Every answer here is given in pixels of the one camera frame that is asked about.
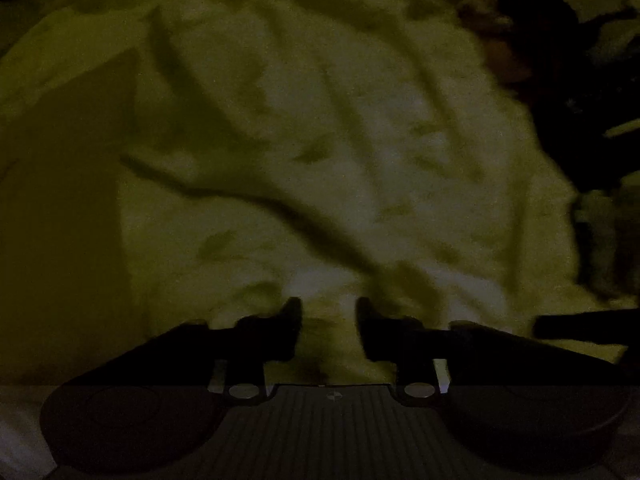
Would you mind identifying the white small printed t-shirt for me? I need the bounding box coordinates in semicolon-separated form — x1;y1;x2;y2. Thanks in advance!
172;6;584;384

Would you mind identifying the dark leafy patterned cloth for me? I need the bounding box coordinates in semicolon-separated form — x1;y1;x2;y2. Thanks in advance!
570;172;639;304

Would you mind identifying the floral cream bed sheet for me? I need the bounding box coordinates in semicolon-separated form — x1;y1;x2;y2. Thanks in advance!
0;0;626;386

